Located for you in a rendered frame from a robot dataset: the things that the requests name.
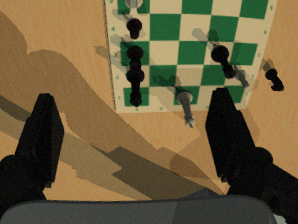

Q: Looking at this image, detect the white pawn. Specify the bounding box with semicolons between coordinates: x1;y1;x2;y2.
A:
235;70;250;90

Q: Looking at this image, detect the green and white chessboard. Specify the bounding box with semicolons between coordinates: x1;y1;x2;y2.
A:
105;0;278;113

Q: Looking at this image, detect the white chess king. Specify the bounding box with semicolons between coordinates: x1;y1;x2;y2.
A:
176;91;196;129

